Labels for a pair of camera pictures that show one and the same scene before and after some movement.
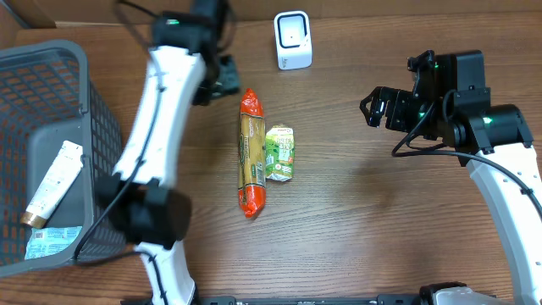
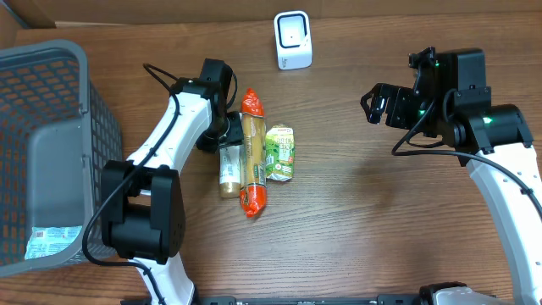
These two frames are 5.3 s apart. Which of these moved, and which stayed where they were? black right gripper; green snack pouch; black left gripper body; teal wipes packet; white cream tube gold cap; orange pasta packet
Moved: white cream tube gold cap; black left gripper body
Stayed: green snack pouch; teal wipes packet; orange pasta packet; black right gripper
